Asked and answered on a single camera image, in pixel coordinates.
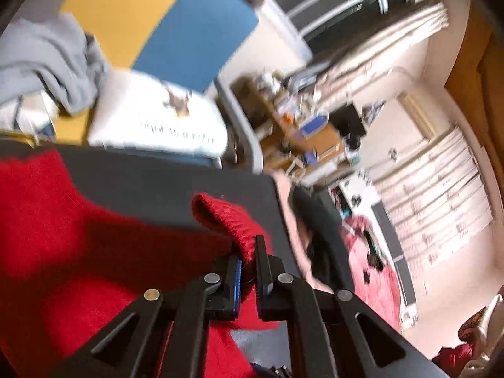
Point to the red blanket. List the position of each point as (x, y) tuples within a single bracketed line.
[(374, 275)]

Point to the white printed pillow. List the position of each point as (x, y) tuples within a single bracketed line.
[(130, 114)]

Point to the beige patterned curtain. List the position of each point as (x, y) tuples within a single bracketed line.
[(378, 43)]

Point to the light blue-grey garment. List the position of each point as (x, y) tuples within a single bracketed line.
[(51, 55)]

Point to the black monitor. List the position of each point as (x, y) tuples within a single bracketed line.
[(348, 120)]

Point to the grey yellow blue padded panel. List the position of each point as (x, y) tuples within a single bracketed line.
[(177, 39)]

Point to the brown wooden panel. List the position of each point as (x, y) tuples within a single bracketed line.
[(480, 67)]

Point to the patterned cushion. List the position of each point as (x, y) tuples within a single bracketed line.
[(478, 319)]

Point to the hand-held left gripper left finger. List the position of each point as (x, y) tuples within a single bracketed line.
[(236, 279)]

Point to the wall air conditioner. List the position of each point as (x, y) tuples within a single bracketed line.
[(417, 114)]

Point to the red knitted sweater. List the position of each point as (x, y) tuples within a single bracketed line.
[(59, 264)]

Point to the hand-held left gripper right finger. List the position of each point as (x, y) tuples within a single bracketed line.
[(258, 283)]

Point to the pink cloth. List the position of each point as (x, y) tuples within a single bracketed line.
[(293, 220)]

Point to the cluttered wooden desk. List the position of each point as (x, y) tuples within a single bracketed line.
[(311, 141)]

